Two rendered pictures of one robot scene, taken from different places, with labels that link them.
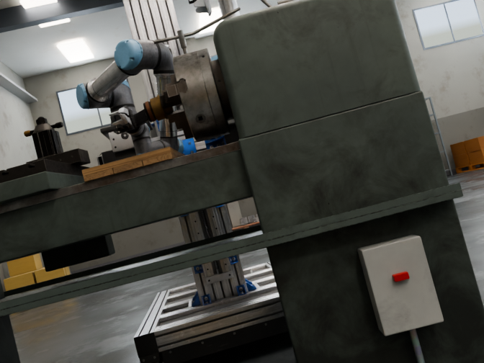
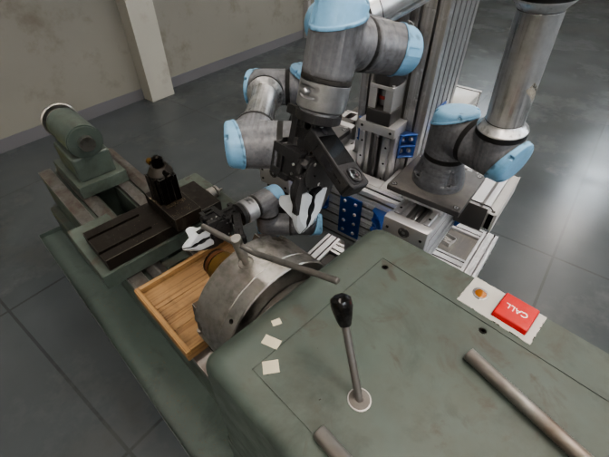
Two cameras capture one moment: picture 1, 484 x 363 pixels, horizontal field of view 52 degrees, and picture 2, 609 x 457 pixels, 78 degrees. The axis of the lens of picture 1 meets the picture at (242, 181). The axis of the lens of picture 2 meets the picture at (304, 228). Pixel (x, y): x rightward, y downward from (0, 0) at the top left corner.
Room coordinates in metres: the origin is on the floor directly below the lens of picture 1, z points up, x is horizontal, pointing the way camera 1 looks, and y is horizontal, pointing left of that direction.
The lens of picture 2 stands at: (1.45, -0.38, 1.82)
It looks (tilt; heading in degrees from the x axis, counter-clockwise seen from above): 42 degrees down; 43
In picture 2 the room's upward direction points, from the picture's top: straight up
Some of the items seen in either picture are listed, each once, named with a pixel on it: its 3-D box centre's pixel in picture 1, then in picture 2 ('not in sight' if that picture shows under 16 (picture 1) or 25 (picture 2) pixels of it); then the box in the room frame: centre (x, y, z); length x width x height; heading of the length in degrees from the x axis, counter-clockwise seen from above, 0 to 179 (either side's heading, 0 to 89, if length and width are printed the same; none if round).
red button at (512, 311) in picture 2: not in sight; (515, 314); (1.99, -0.38, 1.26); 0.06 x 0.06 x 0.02; 88
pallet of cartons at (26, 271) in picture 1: (39, 274); not in sight; (8.22, 3.64, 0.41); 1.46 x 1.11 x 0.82; 6
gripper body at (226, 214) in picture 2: (126, 122); (224, 220); (1.90, 0.38, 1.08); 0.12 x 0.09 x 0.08; 178
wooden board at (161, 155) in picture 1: (140, 167); (211, 288); (1.79, 0.34, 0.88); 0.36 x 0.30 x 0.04; 178
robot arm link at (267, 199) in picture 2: (138, 130); (266, 200); (2.06, 0.36, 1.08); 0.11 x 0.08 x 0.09; 178
